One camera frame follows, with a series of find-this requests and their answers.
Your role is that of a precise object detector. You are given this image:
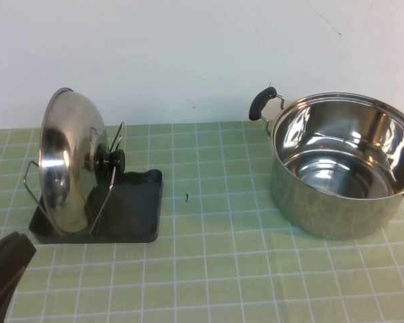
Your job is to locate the green checkered tablecloth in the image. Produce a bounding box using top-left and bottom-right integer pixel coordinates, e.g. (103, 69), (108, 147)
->
(0, 114), (404, 323)

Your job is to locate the steel pot lid black knob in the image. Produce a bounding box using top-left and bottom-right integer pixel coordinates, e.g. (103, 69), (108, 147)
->
(39, 87), (127, 236)

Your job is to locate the black tray wire lid rack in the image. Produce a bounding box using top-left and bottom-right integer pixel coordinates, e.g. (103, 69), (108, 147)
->
(22, 120), (164, 245)

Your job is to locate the stainless steel cooking pot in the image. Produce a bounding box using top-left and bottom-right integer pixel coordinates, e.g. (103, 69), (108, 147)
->
(248, 86), (404, 242)

